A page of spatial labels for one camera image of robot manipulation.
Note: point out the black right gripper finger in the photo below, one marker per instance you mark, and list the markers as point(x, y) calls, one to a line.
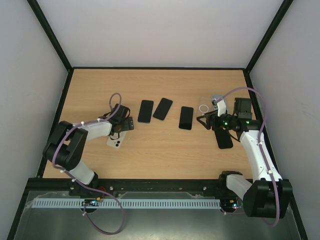
point(210, 113)
point(205, 121)

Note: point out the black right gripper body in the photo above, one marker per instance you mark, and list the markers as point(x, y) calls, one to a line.
point(214, 120)

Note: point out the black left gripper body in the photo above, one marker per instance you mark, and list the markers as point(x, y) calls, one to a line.
point(129, 126)

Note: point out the light blue phone case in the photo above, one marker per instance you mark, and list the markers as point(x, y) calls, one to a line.
point(217, 96)

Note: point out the clear phone case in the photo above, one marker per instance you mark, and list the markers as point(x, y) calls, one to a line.
point(204, 105)

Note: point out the white phone face down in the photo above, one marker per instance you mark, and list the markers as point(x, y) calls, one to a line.
point(116, 140)

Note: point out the black phone from blue case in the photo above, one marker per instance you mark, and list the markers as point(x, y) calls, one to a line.
point(186, 118)

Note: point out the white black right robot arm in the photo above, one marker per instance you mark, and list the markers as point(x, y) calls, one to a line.
point(268, 194)

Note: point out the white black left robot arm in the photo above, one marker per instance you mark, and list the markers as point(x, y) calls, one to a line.
point(64, 148)

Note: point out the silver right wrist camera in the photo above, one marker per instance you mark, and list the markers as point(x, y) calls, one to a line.
point(220, 105)

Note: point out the black enclosure frame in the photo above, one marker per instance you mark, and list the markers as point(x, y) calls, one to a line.
point(105, 33)

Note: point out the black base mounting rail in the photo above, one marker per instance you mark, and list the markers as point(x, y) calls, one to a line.
point(203, 187)

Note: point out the white slotted cable duct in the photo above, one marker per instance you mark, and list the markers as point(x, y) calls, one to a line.
point(74, 203)

